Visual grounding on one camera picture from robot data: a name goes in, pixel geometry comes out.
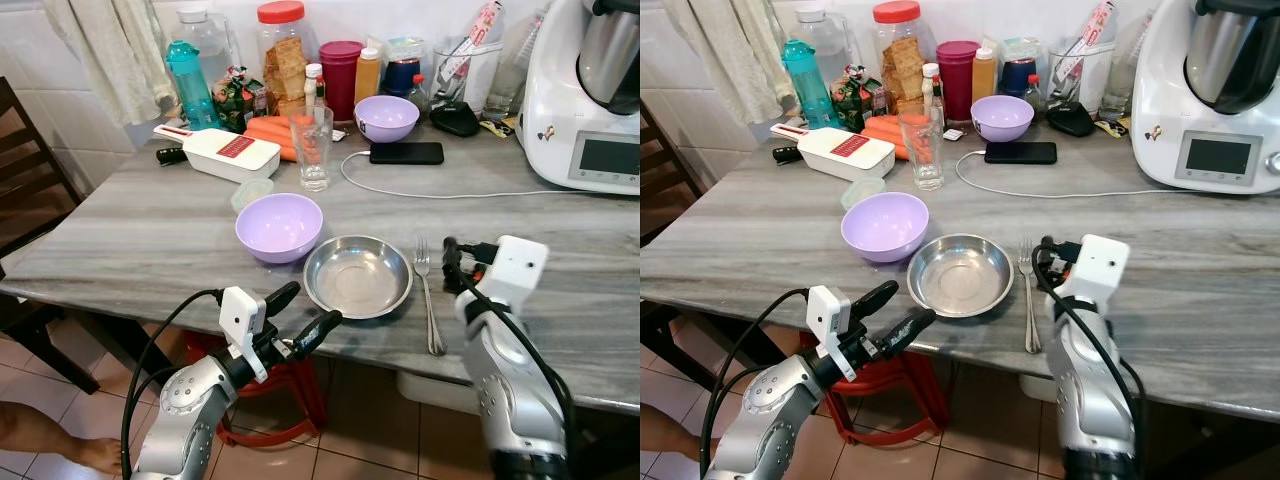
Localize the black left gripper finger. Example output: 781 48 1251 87
850 280 899 318
880 307 938 357
262 281 301 318
290 309 343 357

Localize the silver metal fork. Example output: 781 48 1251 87
413 238 447 358
1016 238 1044 355

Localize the red plastic stool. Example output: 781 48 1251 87
184 330 330 449
800 338 952 447

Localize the stainless steel plate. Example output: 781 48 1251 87
907 234 1016 320
303 235 415 321

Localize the large purple plastic bowl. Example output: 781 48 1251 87
841 192 931 265
235 193 325 266

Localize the small clear plastic lid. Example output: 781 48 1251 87
840 176 887 212
230 177 275 214

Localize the black smartphone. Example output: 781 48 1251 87
369 142 446 167
984 141 1059 166

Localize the white plastic storage box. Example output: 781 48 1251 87
1017 372 1063 404
396 368 483 417

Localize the black pouch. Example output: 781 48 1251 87
429 102 482 139
1045 101 1097 138

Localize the clear drinking glass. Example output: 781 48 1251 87
290 105 335 193
897 106 946 192

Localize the small purple plastic bowl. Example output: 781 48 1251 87
354 96 421 145
970 95 1036 144

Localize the white kitchen cooking machine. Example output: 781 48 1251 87
516 0 641 196
1131 0 1280 196

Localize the dark blue mug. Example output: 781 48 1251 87
384 57 422 100
1000 57 1038 99

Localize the clear utensil holder container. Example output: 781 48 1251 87
431 36 502 112
1046 36 1117 110

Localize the orange liquid bottle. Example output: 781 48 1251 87
971 46 999 104
354 46 383 105

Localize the tall clear plastic bottle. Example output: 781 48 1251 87
484 8 547 122
1099 8 1162 120

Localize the green snack packet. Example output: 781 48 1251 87
829 66 880 132
211 66 264 134

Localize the maroon plastic canister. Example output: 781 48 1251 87
935 40 983 124
318 40 366 124

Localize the dark wooden chair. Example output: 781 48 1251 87
0 77 103 396
640 98 723 393

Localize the person in white shirt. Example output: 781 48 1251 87
0 401 124 477
640 401 703 477

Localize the teal water bottle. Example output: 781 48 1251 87
780 38 835 130
164 39 220 132

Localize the clear jar red lid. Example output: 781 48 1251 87
256 0 320 117
872 0 935 114

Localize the clear plastic jug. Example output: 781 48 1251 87
174 4 239 93
794 4 853 87

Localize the beige hanging cloth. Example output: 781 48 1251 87
44 0 183 127
661 0 798 127

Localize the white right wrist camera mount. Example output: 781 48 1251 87
483 235 550 303
1072 234 1132 307

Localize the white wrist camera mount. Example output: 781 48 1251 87
483 235 550 303
1072 234 1132 307
219 287 267 383
805 285 854 383

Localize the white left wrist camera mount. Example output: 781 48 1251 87
219 287 267 383
805 285 854 383

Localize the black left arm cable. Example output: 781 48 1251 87
698 288 809 480
120 289 224 480

